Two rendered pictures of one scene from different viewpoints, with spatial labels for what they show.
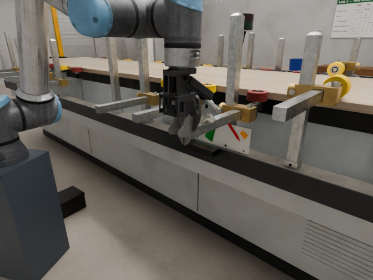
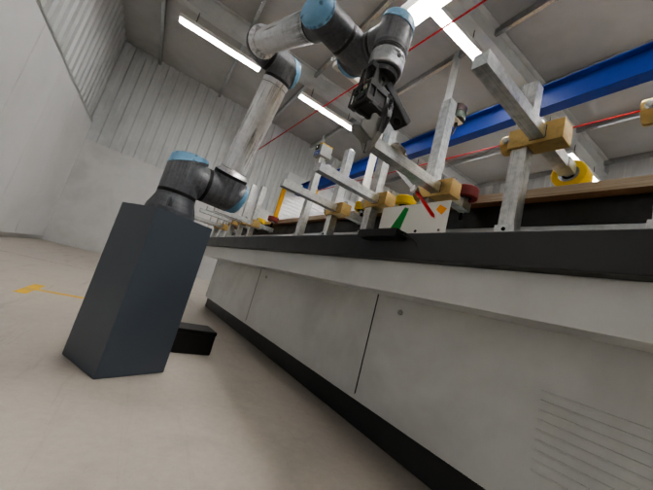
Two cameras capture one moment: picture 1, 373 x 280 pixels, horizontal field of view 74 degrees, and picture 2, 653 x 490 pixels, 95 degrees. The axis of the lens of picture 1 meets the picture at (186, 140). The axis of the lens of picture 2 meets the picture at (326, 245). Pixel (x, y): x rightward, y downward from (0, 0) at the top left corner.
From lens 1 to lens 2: 0.64 m
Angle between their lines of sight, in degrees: 34
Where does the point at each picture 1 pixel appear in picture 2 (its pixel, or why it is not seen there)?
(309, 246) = (547, 453)
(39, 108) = (227, 182)
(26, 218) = (148, 276)
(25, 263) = (109, 333)
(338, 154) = not seen: hidden behind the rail
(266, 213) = (466, 385)
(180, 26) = (390, 28)
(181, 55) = (385, 50)
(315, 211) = (547, 302)
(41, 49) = (257, 130)
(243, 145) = (439, 223)
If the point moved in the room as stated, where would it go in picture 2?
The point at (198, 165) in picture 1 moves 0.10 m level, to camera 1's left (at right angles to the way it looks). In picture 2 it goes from (373, 275) to (345, 268)
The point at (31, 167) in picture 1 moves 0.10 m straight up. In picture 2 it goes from (188, 227) to (196, 204)
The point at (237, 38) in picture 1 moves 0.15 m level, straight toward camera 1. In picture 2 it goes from (447, 116) to (445, 81)
